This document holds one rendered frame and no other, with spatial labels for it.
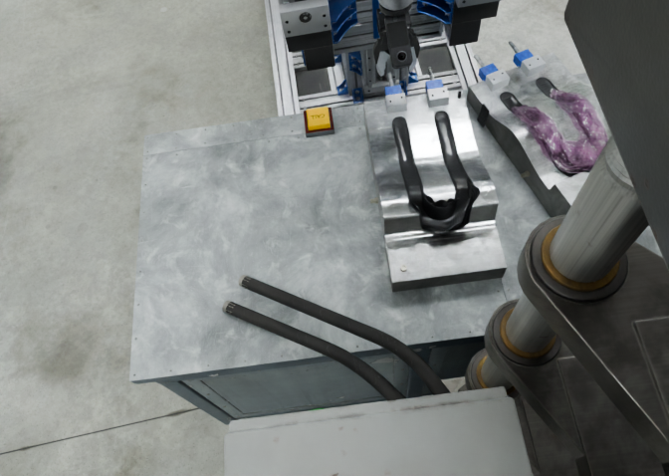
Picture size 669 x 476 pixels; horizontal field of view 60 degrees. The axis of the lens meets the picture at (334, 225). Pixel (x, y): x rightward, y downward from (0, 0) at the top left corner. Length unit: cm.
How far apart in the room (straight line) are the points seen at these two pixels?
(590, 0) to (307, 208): 118
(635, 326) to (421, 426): 23
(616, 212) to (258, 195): 115
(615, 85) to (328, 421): 42
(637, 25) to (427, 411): 42
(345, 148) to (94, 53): 199
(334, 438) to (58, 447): 185
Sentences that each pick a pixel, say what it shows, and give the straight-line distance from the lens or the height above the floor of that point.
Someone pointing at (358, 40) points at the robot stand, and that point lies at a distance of 194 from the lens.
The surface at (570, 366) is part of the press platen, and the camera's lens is 85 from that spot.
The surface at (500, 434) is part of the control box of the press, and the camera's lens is 63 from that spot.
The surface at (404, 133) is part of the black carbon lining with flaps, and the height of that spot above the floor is 88.
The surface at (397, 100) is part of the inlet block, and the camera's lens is 152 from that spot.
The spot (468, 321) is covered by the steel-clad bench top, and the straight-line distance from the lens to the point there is 136.
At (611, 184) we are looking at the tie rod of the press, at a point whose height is 170.
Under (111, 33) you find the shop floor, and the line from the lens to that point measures 337.
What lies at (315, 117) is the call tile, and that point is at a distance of 160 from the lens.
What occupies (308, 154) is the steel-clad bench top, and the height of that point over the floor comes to 80.
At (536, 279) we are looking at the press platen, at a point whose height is 154.
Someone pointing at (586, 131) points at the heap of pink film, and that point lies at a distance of 155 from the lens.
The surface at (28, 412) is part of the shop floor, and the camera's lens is 249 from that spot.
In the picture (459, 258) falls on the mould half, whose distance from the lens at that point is 135.
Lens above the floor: 208
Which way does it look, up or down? 62 degrees down
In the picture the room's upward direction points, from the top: 11 degrees counter-clockwise
